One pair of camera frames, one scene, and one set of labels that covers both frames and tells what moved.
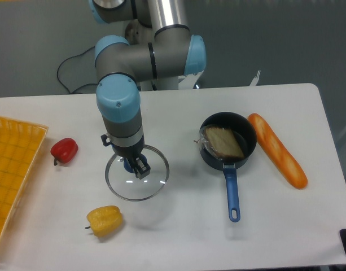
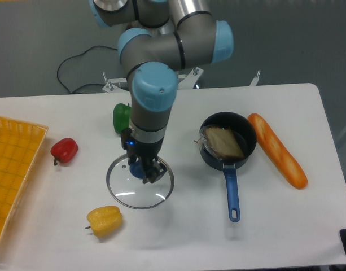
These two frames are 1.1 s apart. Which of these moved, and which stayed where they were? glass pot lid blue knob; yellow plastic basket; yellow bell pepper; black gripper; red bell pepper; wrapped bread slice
Moved: glass pot lid blue knob; black gripper
Stayed: red bell pepper; yellow bell pepper; yellow plastic basket; wrapped bread slice
